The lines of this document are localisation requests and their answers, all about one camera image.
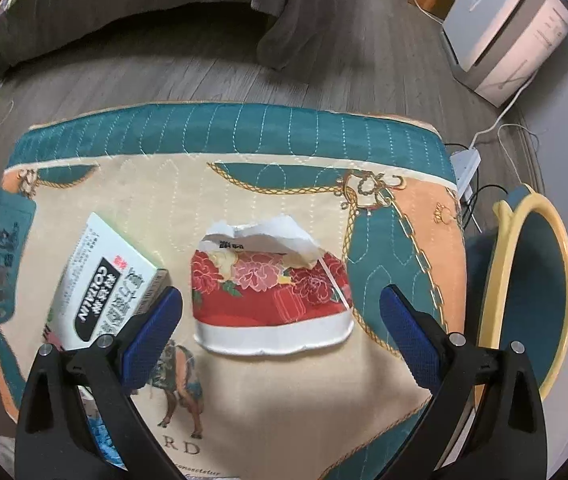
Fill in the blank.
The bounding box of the grey bed cover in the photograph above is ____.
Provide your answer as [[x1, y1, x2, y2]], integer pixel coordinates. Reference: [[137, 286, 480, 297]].
[[0, 0, 406, 72]]

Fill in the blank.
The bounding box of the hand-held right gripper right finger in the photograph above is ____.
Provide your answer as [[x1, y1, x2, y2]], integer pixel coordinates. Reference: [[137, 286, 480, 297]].
[[380, 284, 548, 480]]

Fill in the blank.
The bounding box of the white power strip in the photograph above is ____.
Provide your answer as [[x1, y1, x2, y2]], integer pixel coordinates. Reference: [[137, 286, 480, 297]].
[[450, 147, 483, 199]]

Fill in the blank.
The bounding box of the white air purifier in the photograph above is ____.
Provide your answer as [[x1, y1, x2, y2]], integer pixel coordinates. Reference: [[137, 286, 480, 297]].
[[441, 0, 568, 109]]

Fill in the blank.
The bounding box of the white medicine box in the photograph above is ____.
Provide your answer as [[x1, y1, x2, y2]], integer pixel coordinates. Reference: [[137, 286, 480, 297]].
[[41, 212, 171, 361]]

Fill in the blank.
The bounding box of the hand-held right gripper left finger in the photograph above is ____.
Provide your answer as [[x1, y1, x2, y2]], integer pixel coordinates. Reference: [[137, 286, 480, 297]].
[[15, 285, 186, 480]]

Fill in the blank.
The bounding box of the yellow and teal basin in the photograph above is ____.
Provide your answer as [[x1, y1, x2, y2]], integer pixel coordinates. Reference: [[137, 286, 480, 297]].
[[479, 184, 568, 402]]

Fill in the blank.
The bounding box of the black cable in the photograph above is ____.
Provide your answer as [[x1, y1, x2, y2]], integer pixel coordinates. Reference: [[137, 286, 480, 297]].
[[458, 184, 508, 232]]

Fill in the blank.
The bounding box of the printed quilted blanket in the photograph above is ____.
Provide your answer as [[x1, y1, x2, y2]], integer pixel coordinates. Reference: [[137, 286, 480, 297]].
[[0, 102, 471, 480]]

